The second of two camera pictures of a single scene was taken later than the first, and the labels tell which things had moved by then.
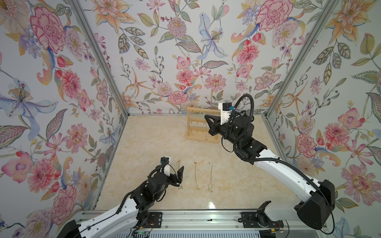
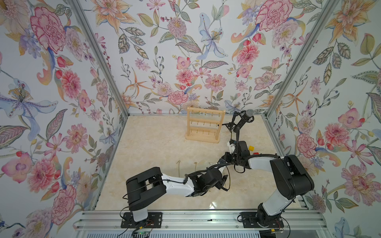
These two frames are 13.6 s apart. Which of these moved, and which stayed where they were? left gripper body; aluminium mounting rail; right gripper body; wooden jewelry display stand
Moved: right gripper body; left gripper body
Stayed: aluminium mounting rail; wooden jewelry display stand
